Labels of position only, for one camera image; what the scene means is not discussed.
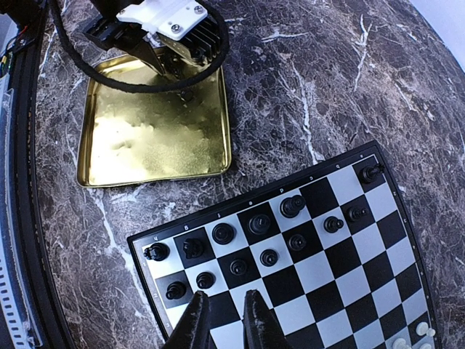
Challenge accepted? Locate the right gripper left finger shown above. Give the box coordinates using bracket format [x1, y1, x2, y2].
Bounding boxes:
[163, 291, 211, 349]

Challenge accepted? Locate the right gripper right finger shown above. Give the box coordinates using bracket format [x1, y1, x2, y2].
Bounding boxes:
[243, 290, 291, 348]

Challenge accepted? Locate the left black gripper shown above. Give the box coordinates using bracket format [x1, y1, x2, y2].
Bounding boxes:
[84, 0, 166, 76]

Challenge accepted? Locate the gold square tray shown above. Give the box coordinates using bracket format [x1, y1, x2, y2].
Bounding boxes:
[76, 69, 232, 188]

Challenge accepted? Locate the black silver chess board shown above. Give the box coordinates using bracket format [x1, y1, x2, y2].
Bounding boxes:
[128, 141, 441, 348]

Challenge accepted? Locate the pile of black chess pieces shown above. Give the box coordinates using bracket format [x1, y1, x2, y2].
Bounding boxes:
[179, 89, 194, 103]

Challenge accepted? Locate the white chess pieces row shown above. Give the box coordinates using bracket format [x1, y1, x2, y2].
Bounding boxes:
[391, 321, 436, 349]

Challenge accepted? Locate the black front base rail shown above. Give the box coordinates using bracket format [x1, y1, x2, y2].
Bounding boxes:
[6, 1, 75, 348]

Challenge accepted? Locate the white slotted cable duct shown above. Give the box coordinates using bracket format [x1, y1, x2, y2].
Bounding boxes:
[1, 78, 41, 348]

